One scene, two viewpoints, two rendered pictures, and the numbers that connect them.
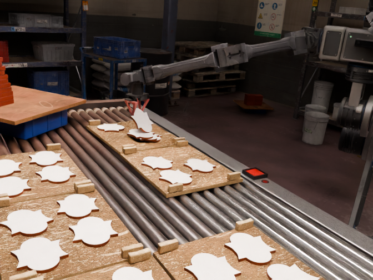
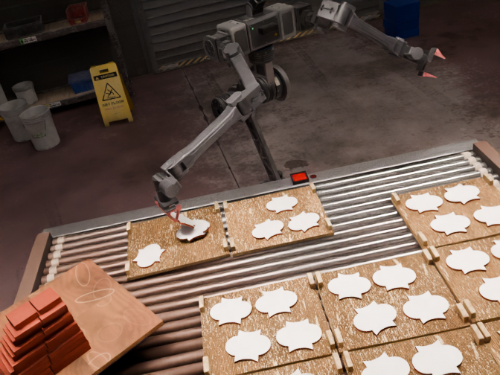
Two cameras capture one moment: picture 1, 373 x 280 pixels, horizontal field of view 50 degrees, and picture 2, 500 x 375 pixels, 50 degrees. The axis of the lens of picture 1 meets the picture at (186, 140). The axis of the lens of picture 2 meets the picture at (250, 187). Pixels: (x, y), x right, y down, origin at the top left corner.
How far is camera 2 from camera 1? 1.84 m
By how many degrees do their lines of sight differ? 53
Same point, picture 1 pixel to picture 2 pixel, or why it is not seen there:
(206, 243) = (414, 222)
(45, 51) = not seen: outside the picture
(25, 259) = (435, 313)
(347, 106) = (269, 85)
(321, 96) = not seen: outside the picture
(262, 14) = not seen: outside the picture
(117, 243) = (410, 265)
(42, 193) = (316, 311)
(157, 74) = (189, 162)
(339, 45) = (247, 40)
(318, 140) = (56, 138)
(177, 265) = (440, 239)
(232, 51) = (254, 95)
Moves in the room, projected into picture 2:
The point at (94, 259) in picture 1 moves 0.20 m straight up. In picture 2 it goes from (432, 279) to (434, 233)
